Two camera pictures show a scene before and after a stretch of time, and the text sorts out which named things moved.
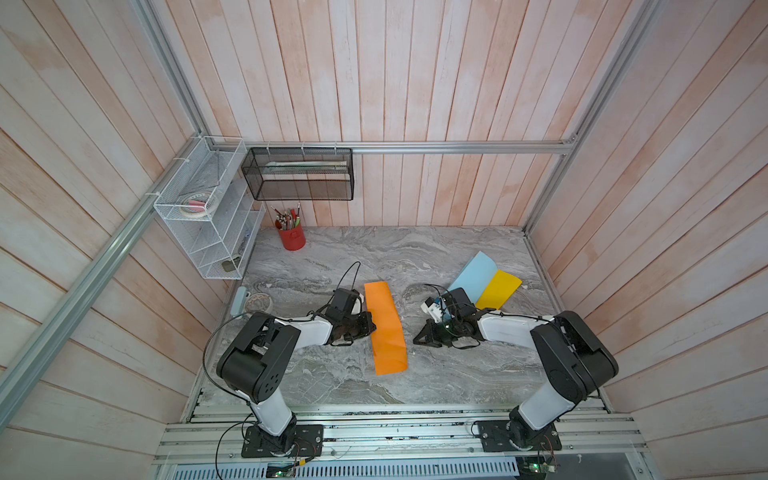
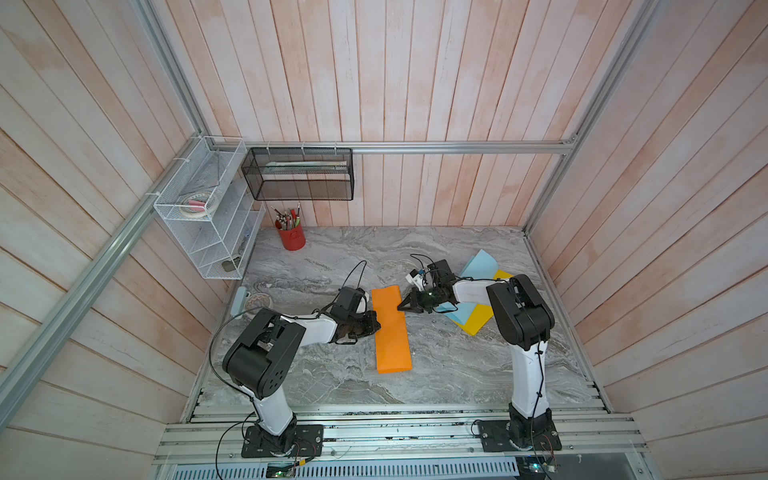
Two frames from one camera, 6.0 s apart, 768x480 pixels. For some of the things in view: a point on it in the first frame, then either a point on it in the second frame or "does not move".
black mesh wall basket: [300, 173] does not move
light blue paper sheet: [476, 275] does not move
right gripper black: [430, 339] to [415, 305]
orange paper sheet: [387, 329] does not move
